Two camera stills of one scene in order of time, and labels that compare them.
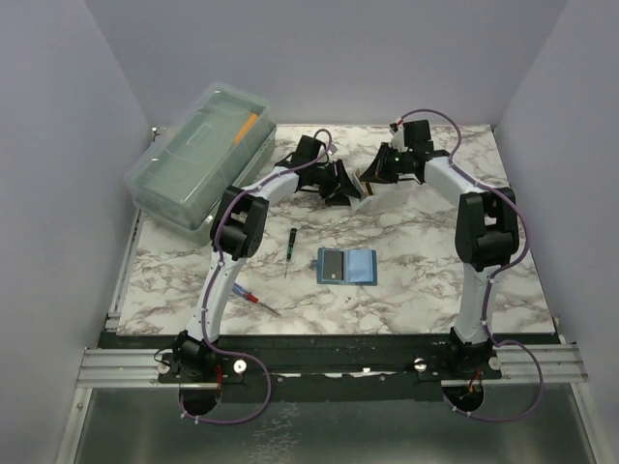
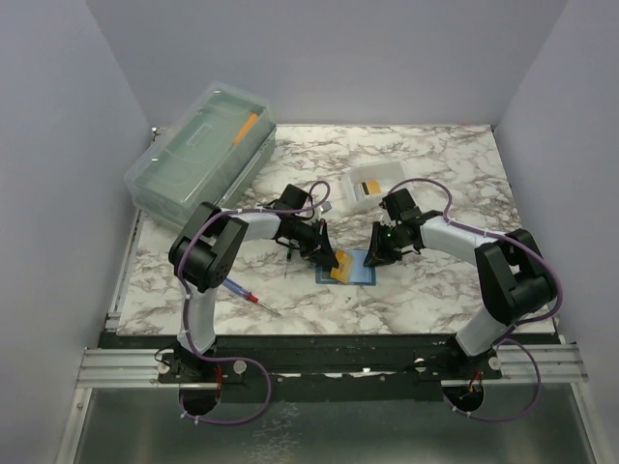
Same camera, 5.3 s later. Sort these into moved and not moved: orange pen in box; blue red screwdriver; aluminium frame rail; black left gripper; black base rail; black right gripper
Moved: black left gripper; black right gripper
Not moved: blue red screwdriver; black base rail; aluminium frame rail; orange pen in box
